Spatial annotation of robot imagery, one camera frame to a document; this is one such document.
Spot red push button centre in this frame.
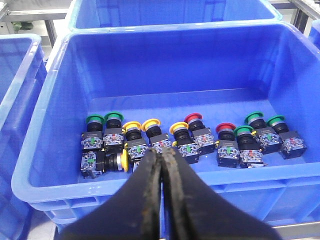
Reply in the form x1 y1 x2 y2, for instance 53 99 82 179
184 112 216 155

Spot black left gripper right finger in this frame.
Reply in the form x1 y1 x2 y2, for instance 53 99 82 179
160 148 282 240

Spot rear left blue crate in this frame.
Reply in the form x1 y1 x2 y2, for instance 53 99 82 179
68 0 283 31

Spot green push button rear right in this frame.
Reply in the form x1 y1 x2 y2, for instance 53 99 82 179
244 111 282 154

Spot green push button far right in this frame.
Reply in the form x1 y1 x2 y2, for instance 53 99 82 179
266 115 307 160

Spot lower left blue crate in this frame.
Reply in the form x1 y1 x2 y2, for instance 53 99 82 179
0 33 47 240

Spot green push button front right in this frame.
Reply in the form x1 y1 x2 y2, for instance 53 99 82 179
233 125 267 169

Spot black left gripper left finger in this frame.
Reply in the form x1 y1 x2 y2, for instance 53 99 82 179
59 150 161 240

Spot rear right blue crate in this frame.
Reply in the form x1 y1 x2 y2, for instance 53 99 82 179
308 19 320 49

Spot red push button right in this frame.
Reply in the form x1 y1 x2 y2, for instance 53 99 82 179
215 122 240 168

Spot red push button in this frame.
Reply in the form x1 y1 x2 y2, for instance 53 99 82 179
184 112 216 155
215 122 240 168

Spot green push button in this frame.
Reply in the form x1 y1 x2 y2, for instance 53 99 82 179
266 115 307 160
244 111 282 154
81 114 105 152
233 125 267 169
102 111 124 155

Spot left blue plastic crate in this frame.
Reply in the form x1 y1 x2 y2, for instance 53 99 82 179
11 22 320 228

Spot yellow push button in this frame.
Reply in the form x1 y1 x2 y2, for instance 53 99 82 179
141 118 172 154
123 121 148 162
169 121 200 164

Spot yellow push button lying sideways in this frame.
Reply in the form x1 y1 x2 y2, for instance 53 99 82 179
80 149 129 179

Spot green push button far left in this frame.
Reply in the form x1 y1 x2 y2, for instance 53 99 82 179
81 114 105 152

